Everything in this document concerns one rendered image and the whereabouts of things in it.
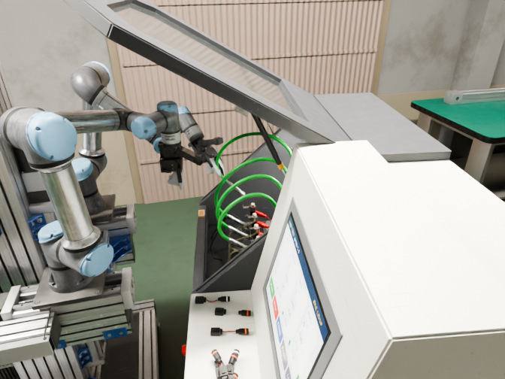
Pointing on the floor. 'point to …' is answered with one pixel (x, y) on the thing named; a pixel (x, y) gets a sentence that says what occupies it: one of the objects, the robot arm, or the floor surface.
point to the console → (386, 273)
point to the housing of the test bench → (427, 173)
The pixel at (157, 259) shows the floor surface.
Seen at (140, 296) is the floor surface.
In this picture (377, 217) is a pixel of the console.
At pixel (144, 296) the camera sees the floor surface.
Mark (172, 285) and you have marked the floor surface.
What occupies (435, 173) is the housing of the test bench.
